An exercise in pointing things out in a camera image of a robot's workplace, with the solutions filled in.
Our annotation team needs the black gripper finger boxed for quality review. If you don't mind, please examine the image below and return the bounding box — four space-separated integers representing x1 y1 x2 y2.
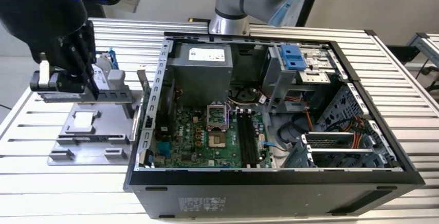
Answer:
29 53 85 94
64 21 100 101

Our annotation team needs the dark RAM stick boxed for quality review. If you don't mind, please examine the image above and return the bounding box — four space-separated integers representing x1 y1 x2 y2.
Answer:
72 135 111 142
36 91 133 104

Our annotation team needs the black RAM slot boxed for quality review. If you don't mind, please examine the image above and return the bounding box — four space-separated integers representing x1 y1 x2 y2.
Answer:
236 108 251 168
245 108 260 168

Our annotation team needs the hard disk in blue carrier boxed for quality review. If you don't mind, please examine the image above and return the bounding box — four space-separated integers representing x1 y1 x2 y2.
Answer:
91 47 119 94

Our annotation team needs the silver CPU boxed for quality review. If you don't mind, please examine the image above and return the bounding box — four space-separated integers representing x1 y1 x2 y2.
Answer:
73 112 95 129

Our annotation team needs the grey parts rack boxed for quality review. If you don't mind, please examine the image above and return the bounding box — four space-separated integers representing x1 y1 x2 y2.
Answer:
45 69 149 166

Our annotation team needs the green graphics card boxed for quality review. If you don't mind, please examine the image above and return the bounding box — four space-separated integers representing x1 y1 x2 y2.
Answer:
131 67 153 142

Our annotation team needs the grey power supply unit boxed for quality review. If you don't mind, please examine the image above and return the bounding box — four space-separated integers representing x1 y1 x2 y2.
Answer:
167 43 235 106

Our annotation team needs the blue expansion slot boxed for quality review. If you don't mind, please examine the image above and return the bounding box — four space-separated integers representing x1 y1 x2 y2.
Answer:
157 142 172 157

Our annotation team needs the green motherboard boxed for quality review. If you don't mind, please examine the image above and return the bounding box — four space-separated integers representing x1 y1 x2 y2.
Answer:
153 100 275 169

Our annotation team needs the metal socket cover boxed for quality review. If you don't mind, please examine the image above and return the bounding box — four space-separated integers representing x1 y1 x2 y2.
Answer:
205 101 229 131

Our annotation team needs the CPU socket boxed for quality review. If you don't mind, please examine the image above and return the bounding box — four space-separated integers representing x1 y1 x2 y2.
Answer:
207 129 229 148

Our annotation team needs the blue drive latch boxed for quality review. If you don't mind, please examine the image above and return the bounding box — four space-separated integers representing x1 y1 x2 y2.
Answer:
279 44 307 72

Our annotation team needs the black PC case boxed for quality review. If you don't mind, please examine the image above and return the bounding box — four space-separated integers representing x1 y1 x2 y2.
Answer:
123 31 426 219

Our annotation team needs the grey metal disk bay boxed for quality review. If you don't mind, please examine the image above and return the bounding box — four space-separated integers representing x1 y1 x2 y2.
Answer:
284 131 399 170

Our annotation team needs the neighbouring metal slat table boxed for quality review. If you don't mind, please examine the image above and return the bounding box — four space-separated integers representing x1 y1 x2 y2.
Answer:
410 31 439 67

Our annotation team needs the black upright post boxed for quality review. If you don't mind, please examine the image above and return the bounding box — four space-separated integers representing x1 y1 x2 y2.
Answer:
85 2 107 18
295 0 328 27

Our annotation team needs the thin wire locking lever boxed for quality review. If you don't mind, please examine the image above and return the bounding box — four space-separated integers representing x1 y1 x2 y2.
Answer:
224 100 231 131

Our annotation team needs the orange wire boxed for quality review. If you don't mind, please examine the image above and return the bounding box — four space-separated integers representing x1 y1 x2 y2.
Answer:
303 105 315 132

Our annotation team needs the red yellow wire bundle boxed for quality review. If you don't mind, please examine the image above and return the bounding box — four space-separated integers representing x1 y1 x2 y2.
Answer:
349 117 368 150

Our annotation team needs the black table bracket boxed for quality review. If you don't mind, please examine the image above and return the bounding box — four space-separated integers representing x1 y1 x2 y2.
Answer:
385 44 422 63

